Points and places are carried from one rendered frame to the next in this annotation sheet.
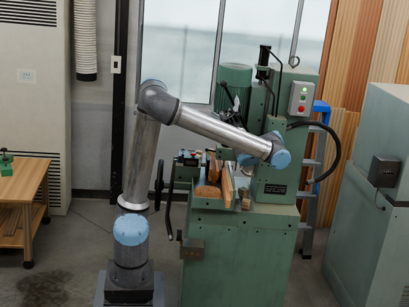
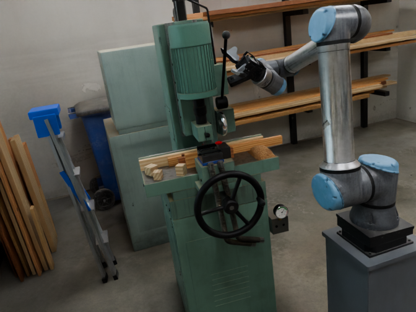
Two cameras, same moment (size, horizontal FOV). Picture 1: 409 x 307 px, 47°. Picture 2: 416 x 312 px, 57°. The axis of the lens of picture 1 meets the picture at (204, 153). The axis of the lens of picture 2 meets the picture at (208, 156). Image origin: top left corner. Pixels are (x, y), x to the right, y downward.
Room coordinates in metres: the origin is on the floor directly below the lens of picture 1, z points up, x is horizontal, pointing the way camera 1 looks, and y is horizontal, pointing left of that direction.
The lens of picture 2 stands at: (2.55, 1.59, 1.50)
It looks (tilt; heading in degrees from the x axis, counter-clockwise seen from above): 19 degrees down; 263
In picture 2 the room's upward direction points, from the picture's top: 8 degrees counter-clockwise
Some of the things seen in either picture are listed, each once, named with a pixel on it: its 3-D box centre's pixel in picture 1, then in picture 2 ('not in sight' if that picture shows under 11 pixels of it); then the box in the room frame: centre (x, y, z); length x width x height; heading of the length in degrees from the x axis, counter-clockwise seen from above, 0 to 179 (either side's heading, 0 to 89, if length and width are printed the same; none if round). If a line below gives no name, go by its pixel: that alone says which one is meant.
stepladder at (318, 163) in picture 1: (304, 181); (77, 196); (3.11, -0.74, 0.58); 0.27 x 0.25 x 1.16; 7
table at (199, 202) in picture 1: (202, 177); (211, 172); (2.34, 0.00, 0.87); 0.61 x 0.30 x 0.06; 4
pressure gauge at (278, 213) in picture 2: (179, 236); (280, 212); (2.07, 0.08, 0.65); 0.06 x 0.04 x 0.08; 4
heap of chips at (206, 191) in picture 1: (208, 189); (260, 150); (2.10, -0.04, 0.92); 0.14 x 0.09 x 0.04; 94
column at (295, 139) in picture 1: (282, 134); (186, 95); (2.37, -0.40, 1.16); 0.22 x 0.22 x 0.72; 4
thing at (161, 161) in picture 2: (226, 170); (203, 152); (2.35, -0.13, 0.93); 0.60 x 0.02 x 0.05; 4
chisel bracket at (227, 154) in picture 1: (228, 153); (202, 131); (2.34, -0.13, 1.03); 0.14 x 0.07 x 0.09; 94
